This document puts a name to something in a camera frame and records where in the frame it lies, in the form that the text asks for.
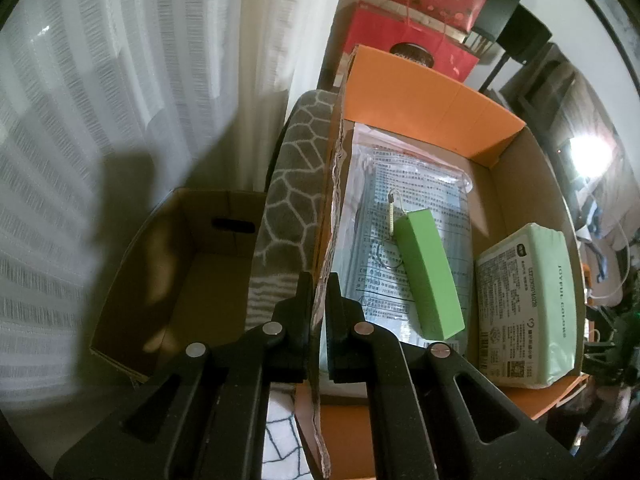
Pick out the orange cardboard lid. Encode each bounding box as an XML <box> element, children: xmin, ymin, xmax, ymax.
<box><xmin>582</xmin><ymin>260</ymin><xmax>601</xmax><ymax>311</ymax></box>

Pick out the orange cardboard box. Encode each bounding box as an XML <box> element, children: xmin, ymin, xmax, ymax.
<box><xmin>307</xmin><ymin>44</ymin><xmax>592</xmax><ymax>480</ymax></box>

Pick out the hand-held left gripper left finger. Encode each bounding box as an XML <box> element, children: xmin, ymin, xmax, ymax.
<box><xmin>52</xmin><ymin>271</ymin><xmax>314</xmax><ymax>480</ymax></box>

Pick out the white curtain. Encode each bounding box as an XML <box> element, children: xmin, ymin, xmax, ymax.
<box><xmin>0</xmin><ymin>0</ymin><xmax>351</xmax><ymax>411</ymax></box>

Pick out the framed landscape painting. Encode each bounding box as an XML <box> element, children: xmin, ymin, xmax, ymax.
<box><xmin>575</xmin><ymin>0</ymin><xmax>640</xmax><ymax>68</ymax></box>

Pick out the red bag with oval label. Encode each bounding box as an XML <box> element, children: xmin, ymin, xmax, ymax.
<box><xmin>341</xmin><ymin>0</ymin><xmax>481</xmax><ymax>83</ymax></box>

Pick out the green tissue pack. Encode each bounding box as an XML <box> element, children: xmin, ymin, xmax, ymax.
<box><xmin>475</xmin><ymin>222</ymin><xmax>583</xmax><ymax>391</ymax></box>

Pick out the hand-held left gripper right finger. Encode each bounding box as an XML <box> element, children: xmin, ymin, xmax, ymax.
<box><xmin>325</xmin><ymin>273</ymin><xmax>577</xmax><ymax>480</ymax></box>

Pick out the green power bank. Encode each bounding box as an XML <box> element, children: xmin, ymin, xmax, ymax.
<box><xmin>378</xmin><ymin>190</ymin><xmax>466</xmax><ymax>343</ymax></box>

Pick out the bright lamp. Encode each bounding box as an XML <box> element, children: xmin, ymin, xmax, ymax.
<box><xmin>565</xmin><ymin>135</ymin><xmax>618</xmax><ymax>183</ymax></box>

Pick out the brown sofa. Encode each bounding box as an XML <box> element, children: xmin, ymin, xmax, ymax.
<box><xmin>500</xmin><ymin>42</ymin><xmax>640</xmax><ymax>311</ymax></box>

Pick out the open brown cardboard box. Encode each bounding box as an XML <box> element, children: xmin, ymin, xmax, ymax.
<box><xmin>89</xmin><ymin>187</ymin><xmax>271</xmax><ymax>388</ymax></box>

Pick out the clear face mask packet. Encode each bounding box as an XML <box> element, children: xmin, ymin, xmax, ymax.
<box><xmin>320</xmin><ymin>127</ymin><xmax>474</xmax><ymax>396</ymax></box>

